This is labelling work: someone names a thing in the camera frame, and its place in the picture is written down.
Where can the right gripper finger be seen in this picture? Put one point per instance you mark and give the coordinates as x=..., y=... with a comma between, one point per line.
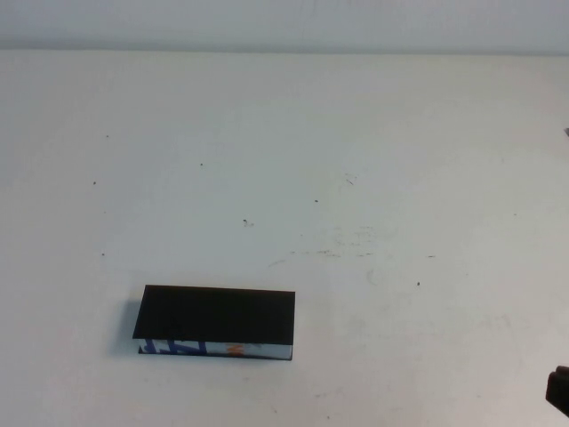
x=560, y=382

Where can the black printed glasses case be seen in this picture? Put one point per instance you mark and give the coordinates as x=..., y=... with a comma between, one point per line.
x=213, y=316

